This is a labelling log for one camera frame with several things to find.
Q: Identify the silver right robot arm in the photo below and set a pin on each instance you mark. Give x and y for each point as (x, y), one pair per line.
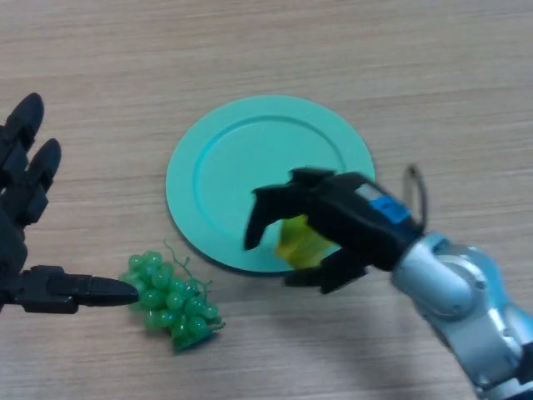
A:
(458, 291)

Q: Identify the green round plate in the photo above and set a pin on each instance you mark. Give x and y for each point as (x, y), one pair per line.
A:
(216, 187)

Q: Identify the green grape bunch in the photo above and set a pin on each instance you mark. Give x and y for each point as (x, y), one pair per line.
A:
(170, 300)

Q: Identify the yellow starfruit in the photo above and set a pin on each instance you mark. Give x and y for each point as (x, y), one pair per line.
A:
(302, 246)

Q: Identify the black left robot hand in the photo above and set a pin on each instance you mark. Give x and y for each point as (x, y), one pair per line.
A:
(16, 187)

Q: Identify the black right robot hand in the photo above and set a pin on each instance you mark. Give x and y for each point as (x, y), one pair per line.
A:
(358, 225)

